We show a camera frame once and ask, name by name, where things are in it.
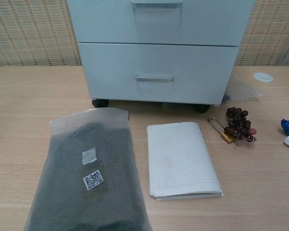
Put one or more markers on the white bottom cabinet drawer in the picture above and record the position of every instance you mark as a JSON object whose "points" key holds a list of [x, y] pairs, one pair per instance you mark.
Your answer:
{"points": [[106, 72]]}

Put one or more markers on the beige woven partition screen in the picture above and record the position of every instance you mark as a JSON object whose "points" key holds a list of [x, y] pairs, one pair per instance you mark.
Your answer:
{"points": [[31, 31]]}

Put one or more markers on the white drawer cabinet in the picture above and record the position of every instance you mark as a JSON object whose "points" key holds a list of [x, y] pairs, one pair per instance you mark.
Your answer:
{"points": [[159, 55]]}

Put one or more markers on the white lined paper notebook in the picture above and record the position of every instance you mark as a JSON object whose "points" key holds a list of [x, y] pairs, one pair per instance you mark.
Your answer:
{"points": [[180, 161]]}

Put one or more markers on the white middle cabinet drawer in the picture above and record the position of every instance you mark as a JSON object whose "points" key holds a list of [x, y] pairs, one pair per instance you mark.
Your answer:
{"points": [[207, 21]]}

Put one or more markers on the frosted bag with dark clothing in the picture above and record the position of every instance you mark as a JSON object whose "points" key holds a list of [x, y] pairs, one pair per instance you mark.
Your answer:
{"points": [[91, 173]]}

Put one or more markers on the dark red grape bunch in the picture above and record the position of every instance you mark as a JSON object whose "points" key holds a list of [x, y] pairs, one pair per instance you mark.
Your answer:
{"points": [[239, 125]]}

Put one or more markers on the brass long-shackle padlock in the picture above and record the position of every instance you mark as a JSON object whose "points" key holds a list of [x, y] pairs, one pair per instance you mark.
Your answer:
{"points": [[227, 137]]}

